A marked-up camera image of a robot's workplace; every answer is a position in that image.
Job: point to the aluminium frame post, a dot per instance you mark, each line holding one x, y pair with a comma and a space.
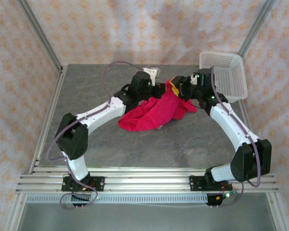
42, 36
257, 26

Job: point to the red t-shirt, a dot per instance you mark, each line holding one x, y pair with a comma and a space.
149, 118

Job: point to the aluminium frame leg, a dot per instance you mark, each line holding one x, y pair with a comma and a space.
15, 214
278, 211

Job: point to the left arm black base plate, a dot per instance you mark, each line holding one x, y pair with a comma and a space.
98, 184

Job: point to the aluminium table side rail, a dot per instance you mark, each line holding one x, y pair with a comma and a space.
246, 120
57, 84

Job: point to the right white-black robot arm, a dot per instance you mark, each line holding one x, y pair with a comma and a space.
231, 127

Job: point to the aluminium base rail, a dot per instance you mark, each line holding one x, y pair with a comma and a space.
147, 180

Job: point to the white orange-patterned curtain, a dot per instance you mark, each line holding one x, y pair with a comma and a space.
144, 29

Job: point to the black controller board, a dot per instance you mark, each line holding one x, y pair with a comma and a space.
80, 196
215, 198

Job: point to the white plastic perforated basket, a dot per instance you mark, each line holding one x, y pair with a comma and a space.
231, 77

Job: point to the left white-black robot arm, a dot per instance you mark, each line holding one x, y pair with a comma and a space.
98, 115

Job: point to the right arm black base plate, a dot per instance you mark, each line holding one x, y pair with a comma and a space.
195, 184

